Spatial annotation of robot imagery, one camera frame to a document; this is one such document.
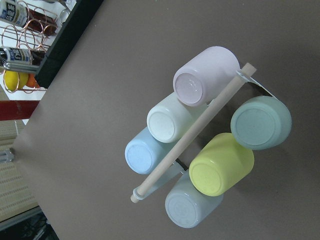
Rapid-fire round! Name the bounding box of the green cup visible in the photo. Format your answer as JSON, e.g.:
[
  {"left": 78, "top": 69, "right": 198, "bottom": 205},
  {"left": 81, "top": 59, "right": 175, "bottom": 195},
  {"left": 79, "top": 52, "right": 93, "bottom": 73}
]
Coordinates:
[{"left": 230, "top": 95, "right": 292, "bottom": 150}]

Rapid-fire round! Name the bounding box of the cream white cup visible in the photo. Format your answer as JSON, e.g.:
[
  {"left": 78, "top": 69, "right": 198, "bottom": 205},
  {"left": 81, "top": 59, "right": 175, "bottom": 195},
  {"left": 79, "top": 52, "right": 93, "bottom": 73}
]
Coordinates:
[{"left": 146, "top": 92, "right": 207, "bottom": 143}]

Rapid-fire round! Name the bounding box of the light blue cup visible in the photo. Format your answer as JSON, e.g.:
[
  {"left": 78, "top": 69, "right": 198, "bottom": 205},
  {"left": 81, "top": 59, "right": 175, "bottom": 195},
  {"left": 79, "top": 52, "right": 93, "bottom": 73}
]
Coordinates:
[{"left": 124, "top": 127, "right": 177, "bottom": 175}]

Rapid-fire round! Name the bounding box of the pink cup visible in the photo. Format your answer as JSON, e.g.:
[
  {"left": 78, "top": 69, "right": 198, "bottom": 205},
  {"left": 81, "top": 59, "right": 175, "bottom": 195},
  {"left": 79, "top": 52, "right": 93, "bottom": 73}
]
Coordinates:
[{"left": 172, "top": 46, "right": 240, "bottom": 107}]

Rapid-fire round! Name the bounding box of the yellow cup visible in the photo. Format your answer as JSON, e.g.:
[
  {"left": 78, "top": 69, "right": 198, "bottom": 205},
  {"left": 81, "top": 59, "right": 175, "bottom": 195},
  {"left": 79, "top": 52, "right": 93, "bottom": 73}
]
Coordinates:
[{"left": 189, "top": 132, "right": 255, "bottom": 197}]

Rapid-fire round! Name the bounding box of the pale grey-blue cup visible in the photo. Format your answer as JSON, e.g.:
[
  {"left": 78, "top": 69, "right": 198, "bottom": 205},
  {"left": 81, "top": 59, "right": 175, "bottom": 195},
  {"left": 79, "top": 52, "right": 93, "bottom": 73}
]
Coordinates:
[{"left": 165, "top": 171, "right": 224, "bottom": 228}]

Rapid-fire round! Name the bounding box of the red cylinder can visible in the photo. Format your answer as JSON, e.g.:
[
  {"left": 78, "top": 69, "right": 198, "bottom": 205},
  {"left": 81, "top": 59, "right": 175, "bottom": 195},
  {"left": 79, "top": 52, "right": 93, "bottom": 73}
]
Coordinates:
[{"left": 0, "top": 100, "right": 40, "bottom": 121}]

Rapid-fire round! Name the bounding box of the yellow lemon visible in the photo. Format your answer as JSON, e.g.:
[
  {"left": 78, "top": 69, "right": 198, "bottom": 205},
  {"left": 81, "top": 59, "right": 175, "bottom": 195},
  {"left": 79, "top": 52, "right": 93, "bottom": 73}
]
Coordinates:
[{"left": 3, "top": 70, "right": 29, "bottom": 92}]

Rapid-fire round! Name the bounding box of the sauce bottle white label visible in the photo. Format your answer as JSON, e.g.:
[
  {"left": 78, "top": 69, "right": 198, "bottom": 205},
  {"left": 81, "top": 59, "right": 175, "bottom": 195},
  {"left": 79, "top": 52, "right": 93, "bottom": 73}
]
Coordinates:
[{"left": 0, "top": 0, "right": 29, "bottom": 28}]

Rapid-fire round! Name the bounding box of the white wire cup rack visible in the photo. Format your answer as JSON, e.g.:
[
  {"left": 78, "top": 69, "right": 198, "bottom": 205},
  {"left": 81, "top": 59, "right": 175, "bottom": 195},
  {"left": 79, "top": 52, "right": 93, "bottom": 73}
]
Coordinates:
[{"left": 130, "top": 62, "right": 271, "bottom": 203}]

